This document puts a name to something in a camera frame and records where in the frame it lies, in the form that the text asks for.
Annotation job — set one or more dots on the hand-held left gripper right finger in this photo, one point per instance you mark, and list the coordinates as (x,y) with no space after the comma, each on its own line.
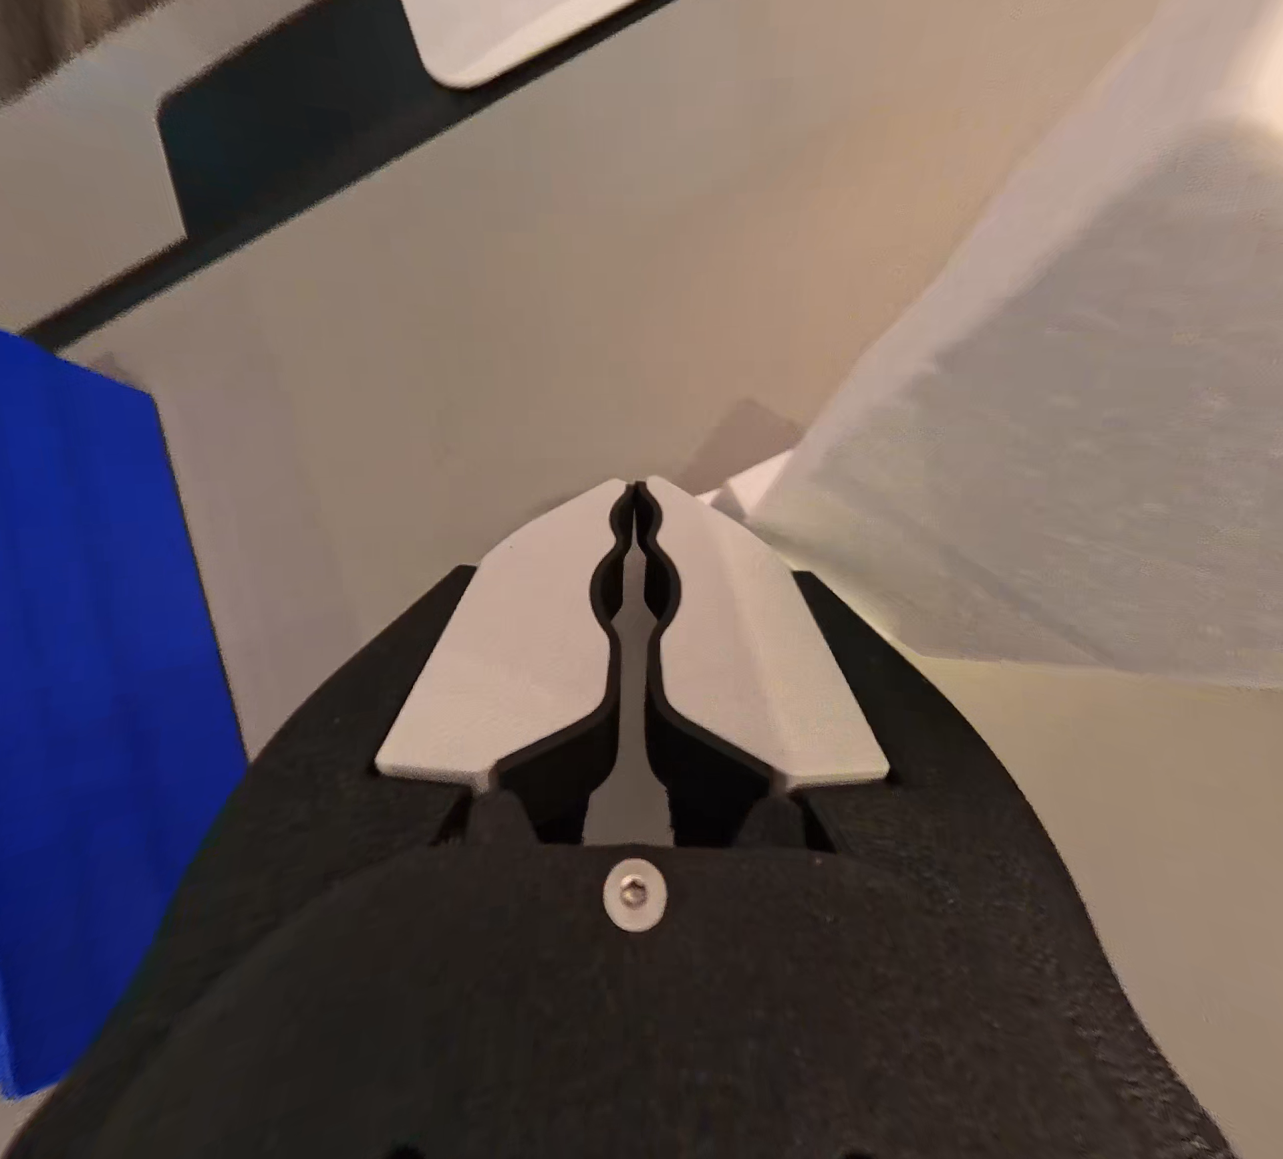
(761,667)

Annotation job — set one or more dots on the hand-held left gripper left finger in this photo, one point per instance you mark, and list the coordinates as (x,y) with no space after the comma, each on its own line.
(501,667)

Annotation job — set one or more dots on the blue plastic bin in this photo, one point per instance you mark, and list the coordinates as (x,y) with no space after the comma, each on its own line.
(89,678)

